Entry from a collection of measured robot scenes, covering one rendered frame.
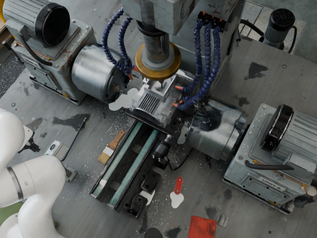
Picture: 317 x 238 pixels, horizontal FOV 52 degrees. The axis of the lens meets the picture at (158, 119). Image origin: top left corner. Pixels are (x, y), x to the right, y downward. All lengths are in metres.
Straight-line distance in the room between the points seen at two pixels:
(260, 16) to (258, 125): 1.43
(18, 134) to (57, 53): 0.68
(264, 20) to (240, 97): 0.97
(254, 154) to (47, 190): 0.77
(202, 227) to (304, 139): 0.67
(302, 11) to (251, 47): 1.44
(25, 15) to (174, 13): 0.77
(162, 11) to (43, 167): 0.56
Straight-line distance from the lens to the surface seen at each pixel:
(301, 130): 1.20
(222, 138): 1.35
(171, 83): 1.44
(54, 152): 1.47
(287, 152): 1.22
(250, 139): 1.35
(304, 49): 3.13
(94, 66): 1.52
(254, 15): 2.67
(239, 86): 1.86
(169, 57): 1.26
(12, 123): 0.99
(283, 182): 1.33
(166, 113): 1.46
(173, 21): 1.00
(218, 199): 1.64
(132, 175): 1.53
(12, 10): 1.60
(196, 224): 1.60
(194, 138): 1.39
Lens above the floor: 2.40
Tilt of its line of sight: 67 degrees down
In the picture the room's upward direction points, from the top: 7 degrees counter-clockwise
